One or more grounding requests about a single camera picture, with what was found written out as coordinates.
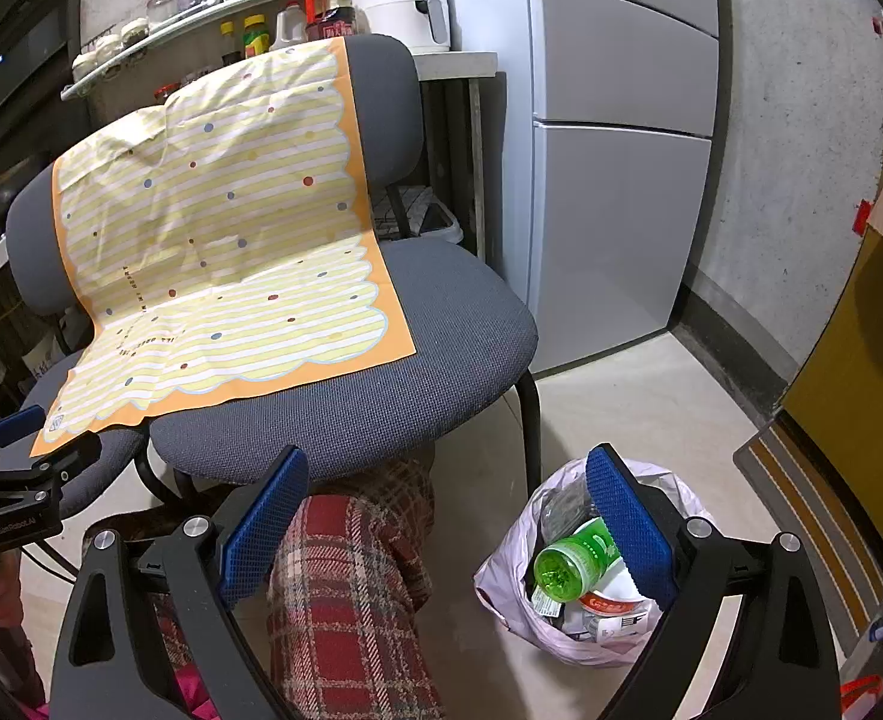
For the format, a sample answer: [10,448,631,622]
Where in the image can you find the white blue milk carton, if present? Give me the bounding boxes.
[560,601,651,644]

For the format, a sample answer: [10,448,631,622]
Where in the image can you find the green tea bottle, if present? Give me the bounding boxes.
[533,517,620,603]

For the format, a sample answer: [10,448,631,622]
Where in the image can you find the orange white paper bowl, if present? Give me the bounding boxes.
[578,557,656,631]

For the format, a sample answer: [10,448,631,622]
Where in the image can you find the clear plastic clamshell container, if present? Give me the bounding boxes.
[539,476,597,544]

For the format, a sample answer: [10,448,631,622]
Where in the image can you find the pink trash bag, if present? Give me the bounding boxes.
[472,455,717,670]

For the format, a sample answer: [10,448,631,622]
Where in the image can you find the striped door mat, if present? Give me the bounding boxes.
[732,410,883,653]

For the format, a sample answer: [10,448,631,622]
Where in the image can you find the red plaid trouser leg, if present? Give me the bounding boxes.
[148,455,447,720]

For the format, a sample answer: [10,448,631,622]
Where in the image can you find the yellow striped orange-edged cloth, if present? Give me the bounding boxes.
[33,37,416,455]

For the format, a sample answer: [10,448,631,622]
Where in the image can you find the grey office chair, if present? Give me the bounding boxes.
[5,36,540,520]

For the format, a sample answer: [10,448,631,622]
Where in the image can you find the curved metal spice shelf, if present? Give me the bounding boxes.
[61,0,275,103]

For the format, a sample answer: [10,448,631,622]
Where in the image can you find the black range hood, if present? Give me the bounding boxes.
[0,0,92,185]

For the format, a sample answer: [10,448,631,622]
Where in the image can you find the yellow cap sauce bottle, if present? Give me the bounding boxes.
[243,13,271,59]

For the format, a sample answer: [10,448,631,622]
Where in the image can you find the white vinegar jug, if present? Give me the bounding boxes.
[271,4,308,50]

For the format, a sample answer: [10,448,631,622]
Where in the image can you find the large oil bottle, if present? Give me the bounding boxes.
[305,0,355,41]

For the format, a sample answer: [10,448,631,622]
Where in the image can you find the white refrigerator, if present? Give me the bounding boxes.
[450,0,720,372]

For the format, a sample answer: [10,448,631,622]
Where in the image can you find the white air fryer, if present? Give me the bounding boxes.
[352,0,451,54]

